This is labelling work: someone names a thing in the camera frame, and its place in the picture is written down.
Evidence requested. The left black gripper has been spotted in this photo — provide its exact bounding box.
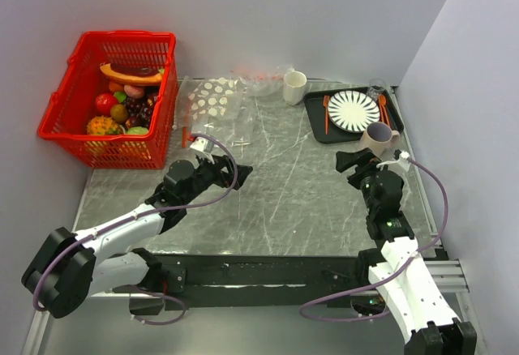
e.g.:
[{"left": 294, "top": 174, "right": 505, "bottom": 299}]
[{"left": 182, "top": 150, "right": 252, "bottom": 205}]

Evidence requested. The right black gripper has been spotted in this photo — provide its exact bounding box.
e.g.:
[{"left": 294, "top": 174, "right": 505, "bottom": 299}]
[{"left": 337, "top": 148, "right": 385, "bottom": 214}]

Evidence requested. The toy green cabbage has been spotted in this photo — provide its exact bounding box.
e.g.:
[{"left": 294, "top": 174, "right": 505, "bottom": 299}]
[{"left": 126, "top": 126, "right": 149, "bottom": 135}]

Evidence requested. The toy pineapple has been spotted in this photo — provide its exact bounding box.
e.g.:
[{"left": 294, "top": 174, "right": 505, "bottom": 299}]
[{"left": 86, "top": 116, "right": 123, "bottom": 135}]

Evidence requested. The polka dot zip bag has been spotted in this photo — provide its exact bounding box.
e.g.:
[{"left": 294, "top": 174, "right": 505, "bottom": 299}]
[{"left": 174, "top": 76, "right": 245, "bottom": 126}]

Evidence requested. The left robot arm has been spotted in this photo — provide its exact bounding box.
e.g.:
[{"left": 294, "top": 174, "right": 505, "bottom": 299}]
[{"left": 21, "top": 156, "right": 253, "bottom": 319}]

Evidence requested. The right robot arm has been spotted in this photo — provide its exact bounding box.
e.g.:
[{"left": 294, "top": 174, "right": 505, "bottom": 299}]
[{"left": 336, "top": 148, "right": 477, "bottom": 354}]

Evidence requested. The clear red-zipper bag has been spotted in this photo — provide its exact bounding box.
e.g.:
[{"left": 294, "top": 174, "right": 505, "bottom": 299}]
[{"left": 184, "top": 97, "right": 257, "bottom": 147}]

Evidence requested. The crumpled clear bag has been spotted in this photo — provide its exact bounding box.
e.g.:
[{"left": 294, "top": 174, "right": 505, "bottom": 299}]
[{"left": 230, "top": 65, "right": 294, "bottom": 97}]

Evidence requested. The beige purple mug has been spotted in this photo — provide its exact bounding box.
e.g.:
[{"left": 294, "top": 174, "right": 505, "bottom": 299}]
[{"left": 358, "top": 122, "right": 400, "bottom": 157}]

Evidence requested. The striped white plate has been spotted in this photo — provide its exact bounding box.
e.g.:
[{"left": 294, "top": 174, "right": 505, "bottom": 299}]
[{"left": 328, "top": 90, "right": 380, "bottom": 133}]

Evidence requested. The orange fork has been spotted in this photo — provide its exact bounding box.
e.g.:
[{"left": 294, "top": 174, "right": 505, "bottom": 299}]
[{"left": 323, "top": 95, "right": 330, "bottom": 135}]

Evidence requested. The orange spoon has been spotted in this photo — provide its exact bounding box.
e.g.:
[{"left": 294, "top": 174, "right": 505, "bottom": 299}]
[{"left": 378, "top": 93, "right": 391, "bottom": 126}]

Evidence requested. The clear glass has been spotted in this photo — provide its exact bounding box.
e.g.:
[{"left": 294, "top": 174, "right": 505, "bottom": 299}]
[{"left": 367, "top": 79, "right": 386, "bottom": 101}]

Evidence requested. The toy grapes bunch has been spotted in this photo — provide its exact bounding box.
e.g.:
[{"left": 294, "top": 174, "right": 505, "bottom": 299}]
[{"left": 122, "top": 92, "right": 158, "bottom": 128}]

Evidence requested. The toy peach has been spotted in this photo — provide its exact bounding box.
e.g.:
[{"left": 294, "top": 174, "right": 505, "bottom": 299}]
[{"left": 123, "top": 84, "right": 145, "bottom": 99}]

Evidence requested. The toy papaya slice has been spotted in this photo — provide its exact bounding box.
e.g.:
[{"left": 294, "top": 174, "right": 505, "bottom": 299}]
[{"left": 99, "top": 63, "right": 165, "bottom": 86}]

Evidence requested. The toy red apple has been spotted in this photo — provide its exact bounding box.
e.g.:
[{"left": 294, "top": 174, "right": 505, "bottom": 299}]
[{"left": 95, "top": 93, "right": 119, "bottom": 117}]

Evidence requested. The red plastic basket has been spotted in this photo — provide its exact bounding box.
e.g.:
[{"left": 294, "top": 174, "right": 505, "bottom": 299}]
[{"left": 38, "top": 31, "right": 178, "bottom": 169}]

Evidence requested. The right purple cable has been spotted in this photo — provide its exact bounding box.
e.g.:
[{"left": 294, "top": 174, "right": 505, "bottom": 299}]
[{"left": 298, "top": 156, "right": 450, "bottom": 323}]

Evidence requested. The black base frame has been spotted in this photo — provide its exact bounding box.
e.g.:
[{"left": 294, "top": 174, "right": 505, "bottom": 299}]
[{"left": 137, "top": 249, "right": 384, "bottom": 308}]

